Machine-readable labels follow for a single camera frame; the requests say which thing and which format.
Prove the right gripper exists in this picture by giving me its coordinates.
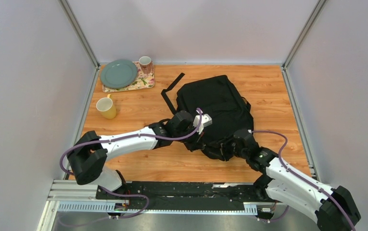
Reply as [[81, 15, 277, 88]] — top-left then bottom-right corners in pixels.
[[207, 134, 248, 162]]

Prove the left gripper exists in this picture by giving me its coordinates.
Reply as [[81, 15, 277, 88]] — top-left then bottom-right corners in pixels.
[[174, 123, 205, 154]]

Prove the black backpack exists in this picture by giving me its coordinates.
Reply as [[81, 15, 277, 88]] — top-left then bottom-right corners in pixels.
[[161, 73, 254, 161]]

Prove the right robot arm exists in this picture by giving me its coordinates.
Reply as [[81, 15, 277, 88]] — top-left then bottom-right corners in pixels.
[[223, 129, 361, 231]]

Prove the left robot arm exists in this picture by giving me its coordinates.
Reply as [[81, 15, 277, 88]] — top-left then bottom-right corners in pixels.
[[60, 108, 212, 200]]

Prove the floral tray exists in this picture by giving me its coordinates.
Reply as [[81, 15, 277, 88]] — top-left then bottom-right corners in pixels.
[[102, 61, 155, 93]]

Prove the brown patterned mug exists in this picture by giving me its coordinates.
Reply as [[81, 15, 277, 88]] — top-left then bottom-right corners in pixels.
[[139, 56, 153, 74]]

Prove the yellow mug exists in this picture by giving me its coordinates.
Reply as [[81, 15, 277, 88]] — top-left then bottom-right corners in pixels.
[[96, 94, 117, 119]]

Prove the grey-green plate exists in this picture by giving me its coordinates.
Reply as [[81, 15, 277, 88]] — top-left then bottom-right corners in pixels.
[[100, 59, 138, 89]]

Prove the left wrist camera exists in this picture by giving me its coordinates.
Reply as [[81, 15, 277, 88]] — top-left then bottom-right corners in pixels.
[[193, 114, 213, 134]]

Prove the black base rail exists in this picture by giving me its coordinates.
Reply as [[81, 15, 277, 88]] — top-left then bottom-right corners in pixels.
[[96, 181, 278, 219]]

